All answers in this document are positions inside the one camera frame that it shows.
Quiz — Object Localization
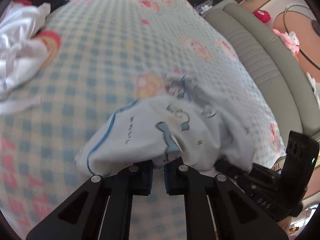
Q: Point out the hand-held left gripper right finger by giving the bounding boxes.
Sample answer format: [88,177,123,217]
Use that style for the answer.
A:
[164,158,288,240]

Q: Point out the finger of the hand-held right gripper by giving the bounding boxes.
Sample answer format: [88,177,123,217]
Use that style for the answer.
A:
[216,160,250,180]

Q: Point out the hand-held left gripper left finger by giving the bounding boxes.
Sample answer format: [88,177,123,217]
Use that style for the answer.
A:
[26,159,154,240]

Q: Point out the white cartoon print pajama pants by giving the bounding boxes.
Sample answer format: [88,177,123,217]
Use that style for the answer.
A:
[75,71,257,178]

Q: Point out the grey padded headboard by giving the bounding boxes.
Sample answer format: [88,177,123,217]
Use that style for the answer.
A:
[202,0,320,140]

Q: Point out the pink and white plush toy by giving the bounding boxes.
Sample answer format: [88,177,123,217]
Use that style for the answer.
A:
[272,29,300,55]

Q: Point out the checkered cartoon print blanket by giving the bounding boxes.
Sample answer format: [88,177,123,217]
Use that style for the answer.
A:
[0,0,285,240]

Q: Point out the red plush toy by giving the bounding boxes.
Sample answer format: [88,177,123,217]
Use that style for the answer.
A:
[252,9,272,23]

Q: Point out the white satin garment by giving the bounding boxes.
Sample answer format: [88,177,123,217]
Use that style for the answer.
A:
[0,4,63,115]

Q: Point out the ring wall lamp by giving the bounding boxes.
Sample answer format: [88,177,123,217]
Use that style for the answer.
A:
[283,4,320,70]

